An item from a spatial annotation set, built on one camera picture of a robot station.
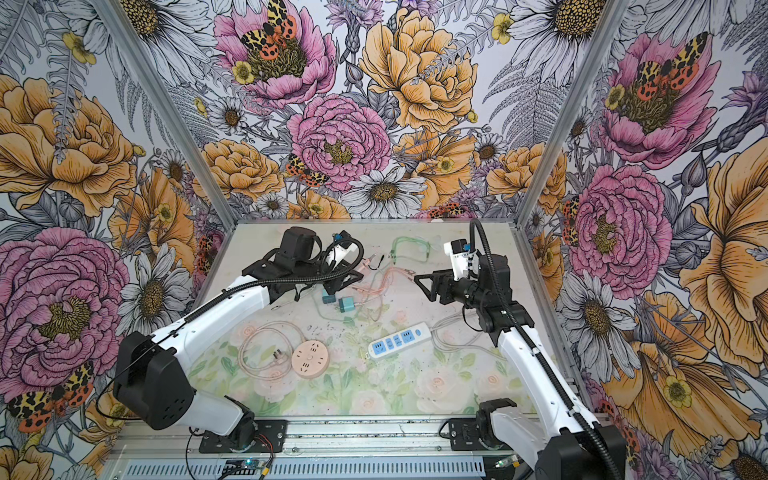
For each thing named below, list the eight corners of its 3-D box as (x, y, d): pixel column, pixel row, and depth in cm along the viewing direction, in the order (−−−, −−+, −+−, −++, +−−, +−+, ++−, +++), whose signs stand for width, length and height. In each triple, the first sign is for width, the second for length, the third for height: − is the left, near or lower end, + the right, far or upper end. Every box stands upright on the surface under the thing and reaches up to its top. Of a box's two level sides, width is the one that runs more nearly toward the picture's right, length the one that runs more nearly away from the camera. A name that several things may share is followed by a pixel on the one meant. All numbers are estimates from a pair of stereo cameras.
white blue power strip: (370, 361, 88) (370, 357, 86) (366, 347, 91) (365, 343, 89) (432, 338, 93) (433, 333, 91) (426, 325, 96) (427, 320, 93)
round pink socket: (291, 378, 85) (288, 374, 83) (298, 344, 92) (295, 340, 89) (326, 378, 85) (324, 374, 83) (331, 344, 92) (329, 340, 89)
